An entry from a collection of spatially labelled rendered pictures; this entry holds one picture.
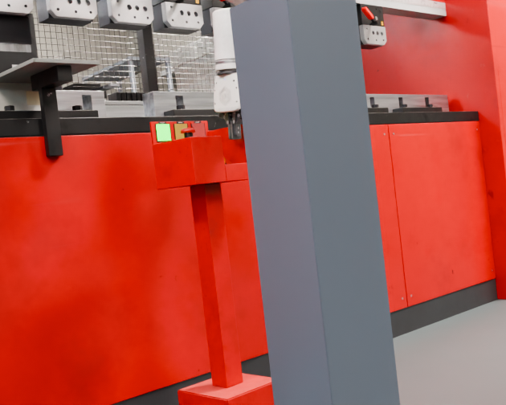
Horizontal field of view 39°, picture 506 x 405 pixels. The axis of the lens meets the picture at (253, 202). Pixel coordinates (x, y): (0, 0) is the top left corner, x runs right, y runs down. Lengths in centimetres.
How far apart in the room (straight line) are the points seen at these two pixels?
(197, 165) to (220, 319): 41
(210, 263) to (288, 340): 53
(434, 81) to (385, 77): 29
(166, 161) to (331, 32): 66
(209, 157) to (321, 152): 55
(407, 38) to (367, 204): 237
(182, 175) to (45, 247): 39
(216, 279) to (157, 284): 25
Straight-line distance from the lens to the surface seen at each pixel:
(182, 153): 185
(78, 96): 215
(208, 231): 190
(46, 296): 193
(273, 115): 139
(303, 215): 135
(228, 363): 196
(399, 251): 292
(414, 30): 372
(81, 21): 223
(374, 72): 385
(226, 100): 190
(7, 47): 212
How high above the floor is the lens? 63
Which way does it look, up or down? 1 degrees down
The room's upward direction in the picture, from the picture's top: 6 degrees counter-clockwise
